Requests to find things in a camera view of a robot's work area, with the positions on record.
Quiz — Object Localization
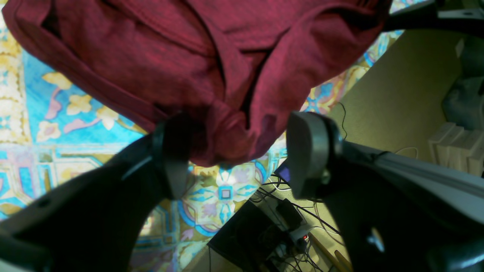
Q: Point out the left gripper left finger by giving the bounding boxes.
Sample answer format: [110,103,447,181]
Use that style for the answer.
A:
[1,113,191,272]

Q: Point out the dark red t-shirt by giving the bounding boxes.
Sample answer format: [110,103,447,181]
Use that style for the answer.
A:
[2,0,392,167]

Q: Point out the patterned tablecloth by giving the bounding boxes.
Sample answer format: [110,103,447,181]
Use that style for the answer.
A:
[0,0,431,272]

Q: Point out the white power strip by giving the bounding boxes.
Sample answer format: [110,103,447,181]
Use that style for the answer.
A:
[259,197,310,262]

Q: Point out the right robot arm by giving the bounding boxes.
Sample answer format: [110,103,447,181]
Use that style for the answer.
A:
[382,0,484,38]

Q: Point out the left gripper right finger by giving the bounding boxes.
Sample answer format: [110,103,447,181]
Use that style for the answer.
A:
[286,111,484,272]

